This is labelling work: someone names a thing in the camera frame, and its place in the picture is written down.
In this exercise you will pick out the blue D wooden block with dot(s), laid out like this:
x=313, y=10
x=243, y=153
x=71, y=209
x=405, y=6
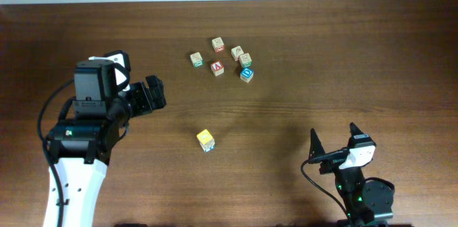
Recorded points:
x=247, y=74

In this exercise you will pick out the red A wooden block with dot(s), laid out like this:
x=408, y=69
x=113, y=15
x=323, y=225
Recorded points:
x=217, y=68

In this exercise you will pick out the green V wooden block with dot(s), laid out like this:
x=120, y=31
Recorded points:
x=196, y=59

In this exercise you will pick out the green B wooden block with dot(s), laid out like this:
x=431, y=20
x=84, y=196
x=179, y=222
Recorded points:
x=245, y=60

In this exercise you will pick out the blue I wooden block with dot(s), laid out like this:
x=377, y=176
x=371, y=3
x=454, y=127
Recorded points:
x=205, y=139

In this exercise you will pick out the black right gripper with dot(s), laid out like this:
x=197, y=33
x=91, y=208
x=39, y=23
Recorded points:
x=317, y=154

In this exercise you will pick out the red E wooden block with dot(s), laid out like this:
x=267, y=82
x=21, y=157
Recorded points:
x=218, y=44

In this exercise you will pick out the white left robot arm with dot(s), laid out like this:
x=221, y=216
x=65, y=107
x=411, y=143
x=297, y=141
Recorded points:
x=78, y=148

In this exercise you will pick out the blue H wooden block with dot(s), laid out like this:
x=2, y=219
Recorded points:
x=208, y=149

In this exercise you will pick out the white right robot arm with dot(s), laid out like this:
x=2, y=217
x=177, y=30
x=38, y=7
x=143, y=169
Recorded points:
x=364, y=201

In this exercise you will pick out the wooden K red block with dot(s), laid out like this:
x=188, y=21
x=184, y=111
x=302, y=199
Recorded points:
x=236, y=52

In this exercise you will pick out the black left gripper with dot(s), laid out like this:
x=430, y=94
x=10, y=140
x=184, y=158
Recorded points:
x=144, y=99

